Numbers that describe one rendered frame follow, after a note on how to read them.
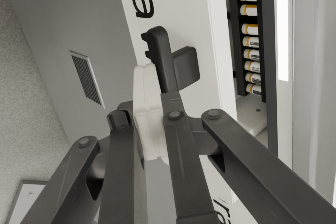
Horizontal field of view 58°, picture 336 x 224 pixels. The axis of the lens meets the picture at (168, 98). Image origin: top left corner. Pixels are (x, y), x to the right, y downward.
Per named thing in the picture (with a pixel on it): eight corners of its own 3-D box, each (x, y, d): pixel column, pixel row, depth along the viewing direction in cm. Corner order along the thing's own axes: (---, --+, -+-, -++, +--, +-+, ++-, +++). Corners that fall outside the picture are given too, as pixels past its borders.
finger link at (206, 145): (167, 141, 14) (230, 127, 14) (159, 93, 18) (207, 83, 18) (172, 166, 15) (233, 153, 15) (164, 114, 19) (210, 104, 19)
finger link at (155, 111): (147, 112, 15) (162, 109, 15) (144, 64, 21) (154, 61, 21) (159, 159, 16) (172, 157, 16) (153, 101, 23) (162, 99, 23)
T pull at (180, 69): (163, 121, 24) (174, 126, 23) (142, 29, 21) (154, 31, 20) (195, 101, 26) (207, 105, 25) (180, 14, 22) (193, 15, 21)
